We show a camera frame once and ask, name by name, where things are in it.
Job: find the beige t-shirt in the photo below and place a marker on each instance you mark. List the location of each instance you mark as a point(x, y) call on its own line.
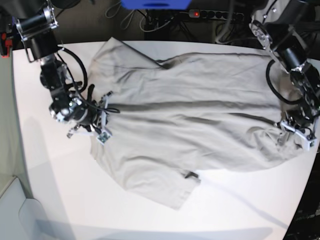
point(187, 113)

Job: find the black power strip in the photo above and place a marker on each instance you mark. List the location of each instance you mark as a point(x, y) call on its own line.
point(214, 15)

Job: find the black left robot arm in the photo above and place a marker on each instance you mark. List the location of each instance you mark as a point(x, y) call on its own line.
point(273, 24)

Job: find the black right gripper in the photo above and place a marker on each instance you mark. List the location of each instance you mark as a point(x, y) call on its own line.
point(90, 115)

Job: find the blue base camera housing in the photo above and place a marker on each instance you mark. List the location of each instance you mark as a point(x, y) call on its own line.
point(155, 4)

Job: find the red black clamp tool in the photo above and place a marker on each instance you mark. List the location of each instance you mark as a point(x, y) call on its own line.
point(5, 45)

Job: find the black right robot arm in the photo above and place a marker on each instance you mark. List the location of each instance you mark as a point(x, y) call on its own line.
point(35, 21)

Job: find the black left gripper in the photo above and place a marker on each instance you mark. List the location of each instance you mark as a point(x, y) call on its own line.
point(300, 117)

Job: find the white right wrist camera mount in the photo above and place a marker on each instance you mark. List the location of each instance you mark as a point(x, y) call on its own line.
point(67, 118)

